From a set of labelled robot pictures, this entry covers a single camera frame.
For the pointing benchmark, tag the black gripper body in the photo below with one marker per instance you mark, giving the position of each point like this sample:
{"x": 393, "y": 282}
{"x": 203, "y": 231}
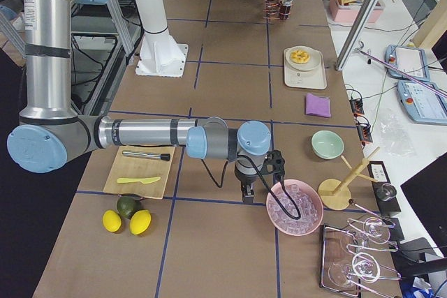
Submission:
{"x": 245, "y": 180}

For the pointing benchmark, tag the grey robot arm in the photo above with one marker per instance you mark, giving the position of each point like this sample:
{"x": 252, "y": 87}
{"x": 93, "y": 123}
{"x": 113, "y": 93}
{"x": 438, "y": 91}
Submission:
{"x": 51, "y": 133}

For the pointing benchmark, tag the glass rack tray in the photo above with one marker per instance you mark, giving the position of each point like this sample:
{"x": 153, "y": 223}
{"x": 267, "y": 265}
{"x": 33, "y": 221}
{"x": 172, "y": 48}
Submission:
{"x": 348, "y": 263}

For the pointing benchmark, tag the cream rectangular tray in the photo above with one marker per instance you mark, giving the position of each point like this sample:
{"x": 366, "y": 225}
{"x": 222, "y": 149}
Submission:
{"x": 312, "y": 79}

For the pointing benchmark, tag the dark tea bottle lower left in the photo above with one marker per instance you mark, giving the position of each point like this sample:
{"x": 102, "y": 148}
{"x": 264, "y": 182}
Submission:
{"x": 285, "y": 7}

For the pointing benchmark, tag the pink bowl of ice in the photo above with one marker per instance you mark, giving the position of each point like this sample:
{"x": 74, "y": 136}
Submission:
{"x": 296, "y": 209}

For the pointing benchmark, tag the wooden mug tree stand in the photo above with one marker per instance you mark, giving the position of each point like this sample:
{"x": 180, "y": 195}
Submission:
{"x": 335, "y": 194}

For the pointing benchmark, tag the steel muddler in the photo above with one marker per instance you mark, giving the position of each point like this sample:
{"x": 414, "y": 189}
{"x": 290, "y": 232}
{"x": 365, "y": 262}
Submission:
{"x": 147, "y": 155}

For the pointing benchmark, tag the mint green bowl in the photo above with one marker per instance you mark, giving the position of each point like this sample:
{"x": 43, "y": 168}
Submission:
{"x": 327, "y": 144}

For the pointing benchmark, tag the yellow plastic knife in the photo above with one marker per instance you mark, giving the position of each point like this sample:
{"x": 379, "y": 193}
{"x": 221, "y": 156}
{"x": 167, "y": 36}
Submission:
{"x": 147, "y": 180}

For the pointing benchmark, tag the yellow lemon right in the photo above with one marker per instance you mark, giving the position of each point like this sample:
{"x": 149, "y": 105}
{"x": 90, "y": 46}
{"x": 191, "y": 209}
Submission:
{"x": 140, "y": 221}

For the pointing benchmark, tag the yellow lemon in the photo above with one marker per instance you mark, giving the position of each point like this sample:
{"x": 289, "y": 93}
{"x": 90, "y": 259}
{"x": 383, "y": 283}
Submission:
{"x": 140, "y": 221}
{"x": 111, "y": 221}

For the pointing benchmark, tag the purple folded cloth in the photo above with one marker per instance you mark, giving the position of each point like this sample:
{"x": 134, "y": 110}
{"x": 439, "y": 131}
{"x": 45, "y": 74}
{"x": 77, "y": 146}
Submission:
{"x": 317, "y": 106}

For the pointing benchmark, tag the green avocado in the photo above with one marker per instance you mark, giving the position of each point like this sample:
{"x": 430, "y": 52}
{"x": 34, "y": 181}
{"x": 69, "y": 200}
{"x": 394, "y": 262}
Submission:
{"x": 126, "y": 206}

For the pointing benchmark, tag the wooden cutting board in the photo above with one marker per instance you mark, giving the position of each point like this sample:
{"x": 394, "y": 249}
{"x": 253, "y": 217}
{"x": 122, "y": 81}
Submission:
{"x": 139, "y": 168}

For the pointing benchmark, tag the black scale with cup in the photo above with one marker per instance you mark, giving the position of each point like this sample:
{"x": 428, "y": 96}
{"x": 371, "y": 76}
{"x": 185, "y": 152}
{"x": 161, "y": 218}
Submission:
{"x": 384, "y": 191}

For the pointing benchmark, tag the yellow lemon left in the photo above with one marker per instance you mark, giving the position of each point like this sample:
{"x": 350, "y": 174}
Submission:
{"x": 111, "y": 221}

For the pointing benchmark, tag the cream round plate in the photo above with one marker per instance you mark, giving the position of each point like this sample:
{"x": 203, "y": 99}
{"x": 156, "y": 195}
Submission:
{"x": 314, "y": 62}

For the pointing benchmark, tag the lower teach pendant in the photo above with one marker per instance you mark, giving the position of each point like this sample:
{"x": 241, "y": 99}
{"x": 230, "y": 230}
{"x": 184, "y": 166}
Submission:
{"x": 423, "y": 106}

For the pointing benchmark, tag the teach pendant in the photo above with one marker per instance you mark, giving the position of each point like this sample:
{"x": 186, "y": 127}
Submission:
{"x": 409, "y": 60}
{"x": 423, "y": 106}

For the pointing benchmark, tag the upper teach pendant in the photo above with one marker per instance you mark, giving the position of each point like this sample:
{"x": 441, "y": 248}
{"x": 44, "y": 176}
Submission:
{"x": 409, "y": 60}

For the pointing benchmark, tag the pink storage box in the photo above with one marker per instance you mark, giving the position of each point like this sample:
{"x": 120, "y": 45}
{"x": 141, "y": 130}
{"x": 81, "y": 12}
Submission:
{"x": 349, "y": 12}

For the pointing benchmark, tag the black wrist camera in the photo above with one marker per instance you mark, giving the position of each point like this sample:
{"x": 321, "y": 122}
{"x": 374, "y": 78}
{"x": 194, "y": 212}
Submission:
{"x": 275, "y": 163}

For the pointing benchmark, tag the glazed ring donut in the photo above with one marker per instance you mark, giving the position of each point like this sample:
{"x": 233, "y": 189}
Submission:
{"x": 299, "y": 57}

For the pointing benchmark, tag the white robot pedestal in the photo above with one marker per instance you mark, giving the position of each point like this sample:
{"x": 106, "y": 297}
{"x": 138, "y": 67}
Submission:
{"x": 160, "y": 54}

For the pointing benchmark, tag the copper wire bottle rack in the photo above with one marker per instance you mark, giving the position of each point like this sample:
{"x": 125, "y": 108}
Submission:
{"x": 271, "y": 9}

